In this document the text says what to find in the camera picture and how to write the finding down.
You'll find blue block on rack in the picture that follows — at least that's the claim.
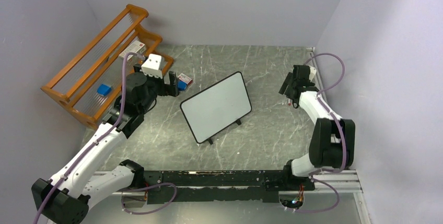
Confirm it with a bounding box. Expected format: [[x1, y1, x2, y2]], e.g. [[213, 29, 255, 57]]
[[96, 84, 112, 97]]

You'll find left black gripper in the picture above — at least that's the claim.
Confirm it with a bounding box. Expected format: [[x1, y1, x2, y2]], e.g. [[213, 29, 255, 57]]
[[134, 63, 178, 113]]

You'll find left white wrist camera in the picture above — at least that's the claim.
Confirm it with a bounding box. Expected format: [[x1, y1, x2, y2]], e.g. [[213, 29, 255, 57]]
[[141, 54, 164, 78]]

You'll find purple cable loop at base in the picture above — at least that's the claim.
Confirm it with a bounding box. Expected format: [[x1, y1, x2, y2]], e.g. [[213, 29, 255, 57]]
[[121, 182, 178, 216]]

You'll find black framed whiteboard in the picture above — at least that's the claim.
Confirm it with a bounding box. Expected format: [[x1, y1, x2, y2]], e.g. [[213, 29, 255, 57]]
[[180, 71, 252, 145]]

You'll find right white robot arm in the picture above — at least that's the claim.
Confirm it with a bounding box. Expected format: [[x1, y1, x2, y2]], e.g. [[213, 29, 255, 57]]
[[279, 65, 356, 190]]

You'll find black base frame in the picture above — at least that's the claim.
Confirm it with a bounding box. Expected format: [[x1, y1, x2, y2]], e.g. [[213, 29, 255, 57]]
[[144, 169, 315, 204]]

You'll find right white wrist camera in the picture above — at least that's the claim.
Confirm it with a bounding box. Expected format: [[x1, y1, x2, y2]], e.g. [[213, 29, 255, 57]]
[[309, 66, 317, 82]]

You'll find red white small box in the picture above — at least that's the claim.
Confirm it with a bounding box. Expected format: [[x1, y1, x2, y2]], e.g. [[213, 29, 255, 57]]
[[178, 73, 193, 86]]

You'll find white red box on rack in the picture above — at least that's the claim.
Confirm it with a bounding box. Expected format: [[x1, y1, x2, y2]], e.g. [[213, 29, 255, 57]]
[[119, 40, 147, 62]]

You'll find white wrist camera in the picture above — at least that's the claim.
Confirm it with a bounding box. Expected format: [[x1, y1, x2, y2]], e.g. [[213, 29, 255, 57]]
[[141, 54, 164, 78], [309, 66, 317, 82]]

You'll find blue small block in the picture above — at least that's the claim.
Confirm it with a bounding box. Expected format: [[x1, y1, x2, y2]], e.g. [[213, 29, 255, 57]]
[[177, 80, 188, 91]]

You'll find orange wooden rack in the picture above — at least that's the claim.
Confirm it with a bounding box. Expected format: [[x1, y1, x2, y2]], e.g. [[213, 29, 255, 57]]
[[41, 4, 162, 129]]

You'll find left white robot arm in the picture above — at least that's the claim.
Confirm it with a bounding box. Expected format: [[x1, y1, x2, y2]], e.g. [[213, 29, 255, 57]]
[[31, 64, 179, 223]]

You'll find aluminium rail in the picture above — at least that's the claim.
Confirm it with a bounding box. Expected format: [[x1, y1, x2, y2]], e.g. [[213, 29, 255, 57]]
[[306, 47, 372, 223]]

